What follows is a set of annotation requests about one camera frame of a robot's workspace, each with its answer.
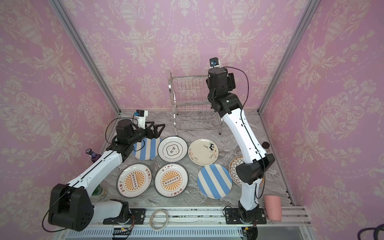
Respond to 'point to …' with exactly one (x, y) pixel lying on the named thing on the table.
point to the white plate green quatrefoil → (172, 149)
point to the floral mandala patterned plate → (233, 174)
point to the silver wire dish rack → (192, 109)
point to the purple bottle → (94, 156)
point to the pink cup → (273, 204)
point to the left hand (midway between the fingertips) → (159, 124)
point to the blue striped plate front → (214, 181)
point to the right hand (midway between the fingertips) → (226, 76)
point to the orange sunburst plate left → (134, 180)
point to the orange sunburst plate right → (171, 180)
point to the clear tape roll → (151, 222)
